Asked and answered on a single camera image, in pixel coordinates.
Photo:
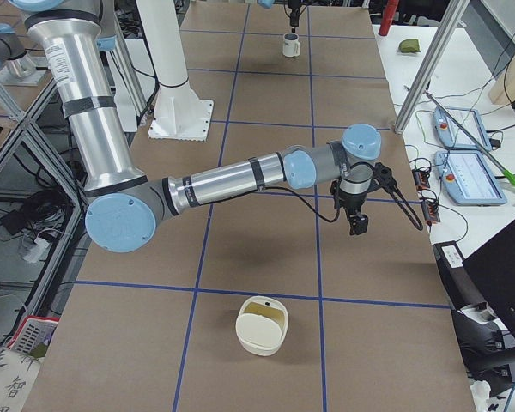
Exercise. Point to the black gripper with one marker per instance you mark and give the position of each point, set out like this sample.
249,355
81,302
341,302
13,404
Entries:
293,9
352,202

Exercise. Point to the white ribbed HOME mug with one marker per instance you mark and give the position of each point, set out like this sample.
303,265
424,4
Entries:
291,45

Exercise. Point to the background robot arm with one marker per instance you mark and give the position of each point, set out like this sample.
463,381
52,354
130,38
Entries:
17,66

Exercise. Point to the lower orange black adapter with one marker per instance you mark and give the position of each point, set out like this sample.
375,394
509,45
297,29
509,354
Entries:
430,209

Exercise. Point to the orange black adapter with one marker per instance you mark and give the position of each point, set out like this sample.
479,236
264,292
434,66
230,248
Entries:
421,178
430,209

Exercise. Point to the upper orange black adapter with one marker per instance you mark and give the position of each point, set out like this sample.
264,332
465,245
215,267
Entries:
421,178

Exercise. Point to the red bottle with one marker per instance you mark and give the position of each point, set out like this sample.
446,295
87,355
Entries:
388,17

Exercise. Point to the green cloth pouch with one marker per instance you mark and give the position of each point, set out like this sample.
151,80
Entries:
409,46

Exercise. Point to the lower teach pendant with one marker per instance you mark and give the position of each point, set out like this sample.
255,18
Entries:
467,178

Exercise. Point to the cream oval plastic container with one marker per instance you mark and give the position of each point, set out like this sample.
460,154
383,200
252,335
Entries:
262,325

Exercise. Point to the black office chair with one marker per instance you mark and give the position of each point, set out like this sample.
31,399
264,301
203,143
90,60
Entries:
481,291

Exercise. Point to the white plastic basket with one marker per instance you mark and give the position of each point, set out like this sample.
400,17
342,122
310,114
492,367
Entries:
34,336

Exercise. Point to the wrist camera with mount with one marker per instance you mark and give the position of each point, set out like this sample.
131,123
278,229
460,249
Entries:
384,177

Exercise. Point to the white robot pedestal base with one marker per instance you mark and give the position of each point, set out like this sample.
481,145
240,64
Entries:
178,112

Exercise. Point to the green handled stick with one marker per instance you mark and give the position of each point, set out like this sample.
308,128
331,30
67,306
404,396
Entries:
506,173

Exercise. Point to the aluminium frame post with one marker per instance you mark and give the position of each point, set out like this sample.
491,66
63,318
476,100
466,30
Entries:
444,32

